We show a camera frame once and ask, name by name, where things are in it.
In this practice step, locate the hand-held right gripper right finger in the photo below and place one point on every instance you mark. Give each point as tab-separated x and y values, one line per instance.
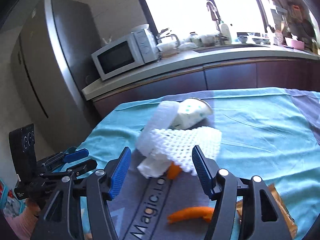
202	172

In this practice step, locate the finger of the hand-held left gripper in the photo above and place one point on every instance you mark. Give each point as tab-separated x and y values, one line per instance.
83	167
76	154

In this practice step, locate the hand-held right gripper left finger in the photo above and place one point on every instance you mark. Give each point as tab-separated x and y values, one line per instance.
121	172

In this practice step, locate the white foam fruit net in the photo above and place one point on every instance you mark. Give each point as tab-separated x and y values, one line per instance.
190	145
160	122

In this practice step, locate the white patterned paper cup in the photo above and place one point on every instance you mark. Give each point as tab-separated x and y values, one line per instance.
190	115

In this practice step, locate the small orange peel piece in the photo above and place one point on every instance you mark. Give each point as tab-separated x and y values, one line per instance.
173	172

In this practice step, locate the crumpled white tissue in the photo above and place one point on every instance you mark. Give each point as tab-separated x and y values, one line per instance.
152	167

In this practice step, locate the long orange peel strip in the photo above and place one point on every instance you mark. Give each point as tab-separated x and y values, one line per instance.
187	213

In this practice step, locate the grey printed mat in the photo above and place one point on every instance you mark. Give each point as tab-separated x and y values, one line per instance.
155	205

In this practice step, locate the colourful bag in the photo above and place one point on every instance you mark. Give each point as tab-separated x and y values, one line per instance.
10	200

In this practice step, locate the teal and purple tablecloth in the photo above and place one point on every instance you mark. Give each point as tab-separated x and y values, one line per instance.
262	135

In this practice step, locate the orange snack wrapper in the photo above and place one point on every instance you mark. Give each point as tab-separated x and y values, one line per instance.
287	220

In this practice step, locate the silver refrigerator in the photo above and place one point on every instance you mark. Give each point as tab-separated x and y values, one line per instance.
50	55

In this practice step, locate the white microwave oven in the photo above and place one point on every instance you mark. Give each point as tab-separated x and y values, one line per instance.
117	57

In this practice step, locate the dark brown base cabinets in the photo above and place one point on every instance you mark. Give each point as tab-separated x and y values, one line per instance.
250	75

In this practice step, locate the kitchen counter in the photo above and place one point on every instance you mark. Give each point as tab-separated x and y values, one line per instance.
225	53

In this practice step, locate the white plastic bag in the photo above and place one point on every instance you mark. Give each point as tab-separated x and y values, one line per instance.
188	45

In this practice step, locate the glass kettle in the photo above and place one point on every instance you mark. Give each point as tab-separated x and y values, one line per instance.
170	43

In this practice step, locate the metal kitchen faucet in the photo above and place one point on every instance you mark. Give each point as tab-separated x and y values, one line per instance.
215	15

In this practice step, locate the pink bowl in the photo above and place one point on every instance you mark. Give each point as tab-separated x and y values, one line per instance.
295	43

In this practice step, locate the kitchen window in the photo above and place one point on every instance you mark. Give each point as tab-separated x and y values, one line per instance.
187	5

